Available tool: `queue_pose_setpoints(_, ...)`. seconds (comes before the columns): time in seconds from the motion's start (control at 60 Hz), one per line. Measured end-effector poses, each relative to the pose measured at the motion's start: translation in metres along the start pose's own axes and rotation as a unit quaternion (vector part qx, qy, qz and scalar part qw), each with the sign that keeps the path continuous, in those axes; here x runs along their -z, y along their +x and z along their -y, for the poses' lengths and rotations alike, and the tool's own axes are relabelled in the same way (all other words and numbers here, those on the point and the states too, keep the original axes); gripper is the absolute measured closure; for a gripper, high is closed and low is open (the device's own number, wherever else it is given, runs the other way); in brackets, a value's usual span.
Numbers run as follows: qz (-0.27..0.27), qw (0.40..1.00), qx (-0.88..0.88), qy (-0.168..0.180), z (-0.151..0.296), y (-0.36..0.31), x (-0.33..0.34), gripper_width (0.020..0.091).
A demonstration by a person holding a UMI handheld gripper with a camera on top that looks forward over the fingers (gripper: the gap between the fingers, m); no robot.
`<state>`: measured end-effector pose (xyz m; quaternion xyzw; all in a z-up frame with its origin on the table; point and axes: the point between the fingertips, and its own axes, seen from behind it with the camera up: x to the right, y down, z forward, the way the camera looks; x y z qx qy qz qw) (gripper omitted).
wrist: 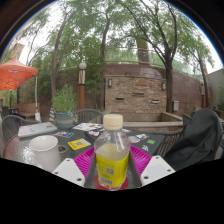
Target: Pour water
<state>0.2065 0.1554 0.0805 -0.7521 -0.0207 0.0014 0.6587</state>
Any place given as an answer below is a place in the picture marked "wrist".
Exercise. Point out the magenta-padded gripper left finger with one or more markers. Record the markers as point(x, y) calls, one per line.
point(68, 171)

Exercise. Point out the wooden lamp post, globe light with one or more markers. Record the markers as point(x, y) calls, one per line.
point(81, 88)

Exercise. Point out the orange patio umbrella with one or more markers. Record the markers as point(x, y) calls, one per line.
point(15, 75)

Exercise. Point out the wall lantern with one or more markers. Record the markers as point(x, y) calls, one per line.
point(110, 82)
point(163, 85)

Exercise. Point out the grey wicker chair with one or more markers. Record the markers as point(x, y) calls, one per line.
point(170, 141)
point(88, 116)
point(11, 128)

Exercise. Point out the green plant in teal pot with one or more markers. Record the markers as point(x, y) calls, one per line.
point(64, 110)

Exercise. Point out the folded blue and yellow umbrella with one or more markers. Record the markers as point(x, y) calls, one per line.
point(52, 114)

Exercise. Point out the clear bottle with yellow label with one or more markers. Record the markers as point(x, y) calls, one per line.
point(112, 156)

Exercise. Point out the white cup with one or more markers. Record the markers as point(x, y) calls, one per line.
point(45, 151)

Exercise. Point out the stone brick fountain wall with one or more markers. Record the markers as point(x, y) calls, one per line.
point(135, 95)

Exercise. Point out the silver laptop with stickers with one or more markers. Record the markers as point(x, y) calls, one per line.
point(36, 129)

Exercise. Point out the black jacket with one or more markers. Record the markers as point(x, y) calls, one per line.
point(196, 136)

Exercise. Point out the printed magazine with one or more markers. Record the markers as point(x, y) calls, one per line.
point(87, 126)

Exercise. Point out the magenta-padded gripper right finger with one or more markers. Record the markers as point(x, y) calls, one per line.
point(156, 168)

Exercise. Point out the flat round red coaster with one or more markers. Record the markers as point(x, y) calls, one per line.
point(124, 183)

